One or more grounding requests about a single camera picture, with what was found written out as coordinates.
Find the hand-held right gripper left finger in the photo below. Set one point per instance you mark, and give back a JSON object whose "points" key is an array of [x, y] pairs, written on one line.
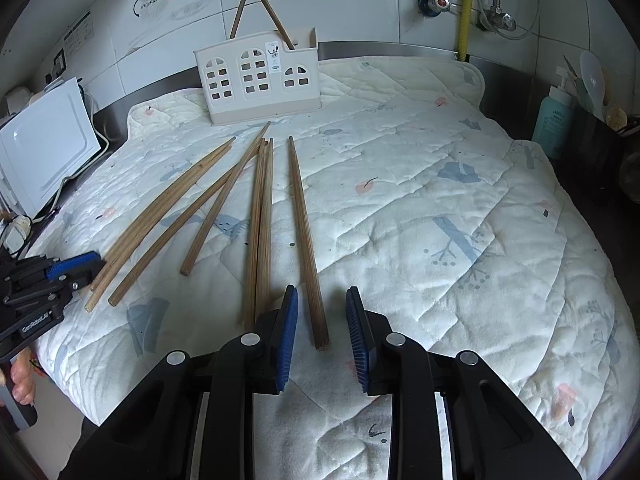
{"points": [[287, 340]]}

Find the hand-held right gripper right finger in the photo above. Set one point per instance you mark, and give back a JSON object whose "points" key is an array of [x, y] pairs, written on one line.
{"points": [[356, 340]]}

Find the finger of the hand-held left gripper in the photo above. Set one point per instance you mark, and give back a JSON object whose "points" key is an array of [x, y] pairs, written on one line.
{"points": [[75, 264]]}

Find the group of wooden chopsticks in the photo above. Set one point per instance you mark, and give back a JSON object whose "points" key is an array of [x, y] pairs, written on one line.
{"points": [[302, 210]]}

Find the white plastic utensil holder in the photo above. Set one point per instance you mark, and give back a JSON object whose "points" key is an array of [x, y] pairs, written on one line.
{"points": [[230, 105]]}

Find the long brown wooden chopstick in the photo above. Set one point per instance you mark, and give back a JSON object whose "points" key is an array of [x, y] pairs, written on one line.
{"points": [[240, 12], [272, 15]]}

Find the person's left hand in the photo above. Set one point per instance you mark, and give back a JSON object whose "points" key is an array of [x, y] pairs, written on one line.
{"points": [[22, 385]]}

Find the white microwave oven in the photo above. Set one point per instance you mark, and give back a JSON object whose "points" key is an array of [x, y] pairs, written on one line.
{"points": [[45, 145]]}

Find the white quilted printed blanket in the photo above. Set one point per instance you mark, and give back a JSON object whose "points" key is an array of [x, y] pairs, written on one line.
{"points": [[400, 185]]}

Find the white kitchen appliance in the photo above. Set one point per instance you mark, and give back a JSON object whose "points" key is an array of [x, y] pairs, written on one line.
{"points": [[16, 97]]}

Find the teal soap pump bottle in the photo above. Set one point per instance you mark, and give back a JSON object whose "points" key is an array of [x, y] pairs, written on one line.
{"points": [[552, 125]]}

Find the dark container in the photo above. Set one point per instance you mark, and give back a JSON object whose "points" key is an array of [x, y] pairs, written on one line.
{"points": [[600, 132]]}

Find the gas valve with red knob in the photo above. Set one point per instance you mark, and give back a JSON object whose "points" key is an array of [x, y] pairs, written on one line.
{"points": [[437, 2]]}

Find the metal water valve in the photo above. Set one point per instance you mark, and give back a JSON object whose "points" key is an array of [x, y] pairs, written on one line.
{"points": [[500, 20]]}

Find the white plastic rice spoon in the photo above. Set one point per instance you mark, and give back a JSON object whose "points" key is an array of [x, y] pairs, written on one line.
{"points": [[592, 80]]}

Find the black wall socket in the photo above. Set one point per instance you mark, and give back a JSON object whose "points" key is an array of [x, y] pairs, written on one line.
{"points": [[60, 62]]}

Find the white wall label sticker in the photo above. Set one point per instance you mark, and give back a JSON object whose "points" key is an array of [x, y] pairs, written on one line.
{"points": [[79, 37]]}

